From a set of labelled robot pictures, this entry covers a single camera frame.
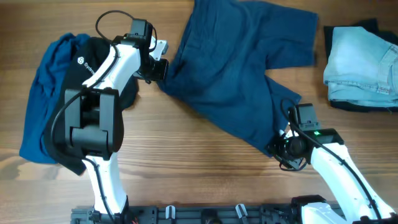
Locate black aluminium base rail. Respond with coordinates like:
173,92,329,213
70,203,347,224

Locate folded black garment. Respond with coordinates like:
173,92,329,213
323,18,398,113

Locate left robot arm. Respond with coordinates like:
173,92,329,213
62,19,169,223

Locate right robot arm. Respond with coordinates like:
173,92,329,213
267,104,397,223

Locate folded light blue jeans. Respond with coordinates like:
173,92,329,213
323,26,398,108

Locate dark blue shorts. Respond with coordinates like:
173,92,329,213
158,0,318,152

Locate blue t-shirt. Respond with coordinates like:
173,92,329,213
19,33,90,164

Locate black polo shirt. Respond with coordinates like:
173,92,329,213
44,37,140,175

